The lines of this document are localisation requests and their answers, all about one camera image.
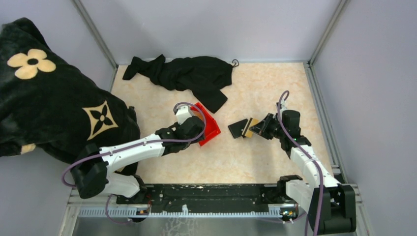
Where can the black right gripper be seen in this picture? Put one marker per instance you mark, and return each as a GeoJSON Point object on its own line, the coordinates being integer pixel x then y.
{"type": "Point", "coordinates": [261, 128]}

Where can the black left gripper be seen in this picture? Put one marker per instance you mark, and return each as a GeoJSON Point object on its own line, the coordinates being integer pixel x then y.
{"type": "Point", "coordinates": [196, 140]}

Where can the gold credit card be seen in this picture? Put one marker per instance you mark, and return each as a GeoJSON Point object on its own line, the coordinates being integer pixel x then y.
{"type": "Point", "coordinates": [246, 132]}

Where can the red plastic bin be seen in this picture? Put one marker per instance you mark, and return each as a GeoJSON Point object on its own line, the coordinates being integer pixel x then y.
{"type": "Point", "coordinates": [212, 129]}

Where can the black leather card holder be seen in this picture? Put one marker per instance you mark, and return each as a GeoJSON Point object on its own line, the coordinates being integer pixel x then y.
{"type": "Point", "coordinates": [236, 129]}

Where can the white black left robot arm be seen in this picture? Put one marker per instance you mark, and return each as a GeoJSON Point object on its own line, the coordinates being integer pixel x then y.
{"type": "Point", "coordinates": [95, 169]}

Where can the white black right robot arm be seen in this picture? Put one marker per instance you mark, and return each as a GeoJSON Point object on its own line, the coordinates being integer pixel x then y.
{"type": "Point", "coordinates": [330, 205]}

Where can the black cloth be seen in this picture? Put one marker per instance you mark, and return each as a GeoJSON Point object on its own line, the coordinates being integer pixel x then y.
{"type": "Point", "coordinates": [204, 76]}

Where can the black floral blanket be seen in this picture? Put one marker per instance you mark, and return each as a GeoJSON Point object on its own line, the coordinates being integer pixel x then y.
{"type": "Point", "coordinates": [47, 103]}

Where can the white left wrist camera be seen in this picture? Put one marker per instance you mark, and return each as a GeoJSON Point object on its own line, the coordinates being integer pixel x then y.
{"type": "Point", "coordinates": [183, 112]}

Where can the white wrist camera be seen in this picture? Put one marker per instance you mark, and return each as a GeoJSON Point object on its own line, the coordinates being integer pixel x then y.
{"type": "Point", "coordinates": [281, 106]}
{"type": "Point", "coordinates": [183, 112]}

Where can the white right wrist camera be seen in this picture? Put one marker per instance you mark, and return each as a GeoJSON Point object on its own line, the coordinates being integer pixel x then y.
{"type": "Point", "coordinates": [281, 106]}

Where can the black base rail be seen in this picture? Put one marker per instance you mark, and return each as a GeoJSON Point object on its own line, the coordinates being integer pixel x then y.
{"type": "Point", "coordinates": [213, 198]}

